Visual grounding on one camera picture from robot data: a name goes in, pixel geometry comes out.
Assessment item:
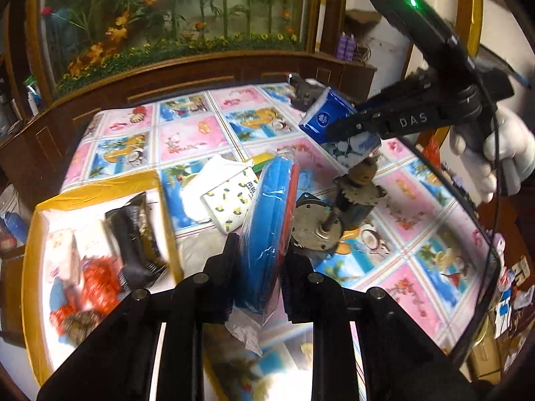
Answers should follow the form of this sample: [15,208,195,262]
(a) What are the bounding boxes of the blue red sponge pack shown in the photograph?
[235,151,299,314]

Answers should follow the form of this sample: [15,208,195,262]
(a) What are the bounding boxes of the lemon print tissue pack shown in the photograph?
[201,167,258,234]

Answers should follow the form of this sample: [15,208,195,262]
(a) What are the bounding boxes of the black gold snack bag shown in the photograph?
[104,192,169,292]

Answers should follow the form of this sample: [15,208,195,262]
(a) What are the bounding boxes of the white cloth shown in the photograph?
[181,155,249,223]

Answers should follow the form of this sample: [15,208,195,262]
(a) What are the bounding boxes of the blue tissue pack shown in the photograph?
[299,88,382,169]

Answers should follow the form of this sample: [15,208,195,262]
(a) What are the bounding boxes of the brown knitted scrubber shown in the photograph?
[61,309,102,347]

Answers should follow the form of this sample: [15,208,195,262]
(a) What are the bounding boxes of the striped colourful sponge pack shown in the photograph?
[245,152,275,175]

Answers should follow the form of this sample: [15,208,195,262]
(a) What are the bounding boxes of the white gloved right hand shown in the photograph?
[450,106,534,203]

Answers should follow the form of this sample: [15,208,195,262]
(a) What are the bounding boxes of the black motor with shaft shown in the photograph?
[290,193,344,261]

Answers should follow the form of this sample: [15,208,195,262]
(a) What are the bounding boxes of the black motor with sawtooth disc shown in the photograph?
[334,157,387,230]

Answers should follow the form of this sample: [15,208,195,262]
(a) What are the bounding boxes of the colourful patterned tablecloth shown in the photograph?
[62,83,489,400]

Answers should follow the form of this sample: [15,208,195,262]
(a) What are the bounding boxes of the purple bottles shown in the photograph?
[335,32,356,61]

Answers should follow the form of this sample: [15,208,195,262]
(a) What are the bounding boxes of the yellow cardboard tray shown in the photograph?
[21,170,183,385]

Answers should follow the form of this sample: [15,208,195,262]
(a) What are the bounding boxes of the black star-shaped bracket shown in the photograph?
[287,73,326,111]

